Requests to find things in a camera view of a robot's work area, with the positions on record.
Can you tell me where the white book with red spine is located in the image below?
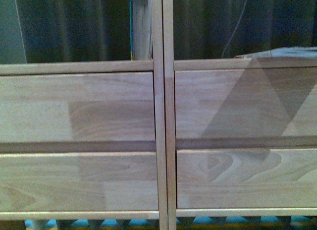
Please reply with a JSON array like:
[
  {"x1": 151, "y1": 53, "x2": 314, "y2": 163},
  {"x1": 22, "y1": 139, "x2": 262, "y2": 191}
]
[{"x1": 235, "y1": 47, "x2": 317, "y2": 59}]

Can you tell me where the left wooden shelf unit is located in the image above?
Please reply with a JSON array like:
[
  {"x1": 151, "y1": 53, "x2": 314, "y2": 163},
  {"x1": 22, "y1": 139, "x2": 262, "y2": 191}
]
[{"x1": 0, "y1": 0, "x2": 168, "y2": 230}]

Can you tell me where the wooden shelf unit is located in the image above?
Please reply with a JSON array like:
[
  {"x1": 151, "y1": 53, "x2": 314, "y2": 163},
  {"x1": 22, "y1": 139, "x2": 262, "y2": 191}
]
[
  {"x1": 0, "y1": 0, "x2": 168, "y2": 230},
  {"x1": 163, "y1": 0, "x2": 317, "y2": 229}
]

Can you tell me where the right wooden shelf unit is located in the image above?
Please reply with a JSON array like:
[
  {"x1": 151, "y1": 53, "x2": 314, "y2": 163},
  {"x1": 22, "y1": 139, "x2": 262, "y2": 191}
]
[{"x1": 163, "y1": 0, "x2": 317, "y2": 229}]

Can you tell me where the upper left wooden drawer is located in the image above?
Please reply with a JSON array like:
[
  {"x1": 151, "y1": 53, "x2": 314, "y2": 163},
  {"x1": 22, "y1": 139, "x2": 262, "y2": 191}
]
[{"x1": 0, "y1": 72, "x2": 155, "y2": 143}]

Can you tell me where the wooden drawer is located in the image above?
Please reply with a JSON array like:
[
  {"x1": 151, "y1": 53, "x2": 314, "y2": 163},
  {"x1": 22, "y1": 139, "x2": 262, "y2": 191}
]
[
  {"x1": 175, "y1": 67, "x2": 317, "y2": 139},
  {"x1": 177, "y1": 148, "x2": 317, "y2": 209},
  {"x1": 0, "y1": 152, "x2": 158, "y2": 212},
  {"x1": 0, "y1": 72, "x2": 155, "y2": 143}
]

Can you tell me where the thick upright teal-cover book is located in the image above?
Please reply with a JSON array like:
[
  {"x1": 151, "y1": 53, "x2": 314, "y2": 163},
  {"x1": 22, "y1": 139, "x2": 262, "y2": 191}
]
[{"x1": 129, "y1": 0, "x2": 153, "y2": 60}]

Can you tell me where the lower left wooden drawer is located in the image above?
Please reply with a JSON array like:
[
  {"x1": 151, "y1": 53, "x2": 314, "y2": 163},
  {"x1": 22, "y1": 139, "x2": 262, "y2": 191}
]
[{"x1": 0, "y1": 152, "x2": 158, "y2": 212}]

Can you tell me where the lower right wooden drawer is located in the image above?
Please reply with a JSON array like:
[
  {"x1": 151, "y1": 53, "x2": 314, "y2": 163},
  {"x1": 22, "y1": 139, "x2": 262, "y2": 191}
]
[{"x1": 177, "y1": 148, "x2": 317, "y2": 209}]

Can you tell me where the upper right wooden drawer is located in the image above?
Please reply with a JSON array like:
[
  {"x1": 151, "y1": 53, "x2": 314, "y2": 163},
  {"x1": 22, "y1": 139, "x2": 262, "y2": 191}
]
[{"x1": 175, "y1": 67, "x2": 317, "y2": 139}]

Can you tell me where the dark blue curtain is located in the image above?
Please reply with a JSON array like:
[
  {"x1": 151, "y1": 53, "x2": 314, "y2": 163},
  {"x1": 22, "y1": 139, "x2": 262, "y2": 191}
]
[{"x1": 15, "y1": 0, "x2": 317, "y2": 63}]

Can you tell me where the thin white hanging cable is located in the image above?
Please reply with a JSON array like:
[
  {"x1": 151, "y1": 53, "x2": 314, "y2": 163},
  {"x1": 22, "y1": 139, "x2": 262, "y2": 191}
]
[{"x1": 221, "y1": 0, "x2": 249, "y2": 57}]

